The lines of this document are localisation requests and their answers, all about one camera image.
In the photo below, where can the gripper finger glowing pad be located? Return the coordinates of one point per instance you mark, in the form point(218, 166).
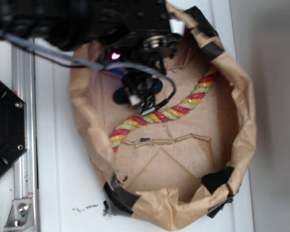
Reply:
point(140, 88)

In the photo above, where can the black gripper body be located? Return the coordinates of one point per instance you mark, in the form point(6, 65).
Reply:
point(143, 32)

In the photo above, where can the brown paper bag tray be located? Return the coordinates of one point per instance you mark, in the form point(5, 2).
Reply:
point(188, 159)

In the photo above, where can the aluminium extrusion rail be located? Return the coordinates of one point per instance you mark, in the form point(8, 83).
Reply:
point(26, 167)

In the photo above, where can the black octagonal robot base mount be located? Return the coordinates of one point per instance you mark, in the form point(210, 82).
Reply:
point(12, 128)

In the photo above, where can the metal corner bracket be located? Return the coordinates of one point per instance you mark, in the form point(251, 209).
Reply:
point(21, 217)

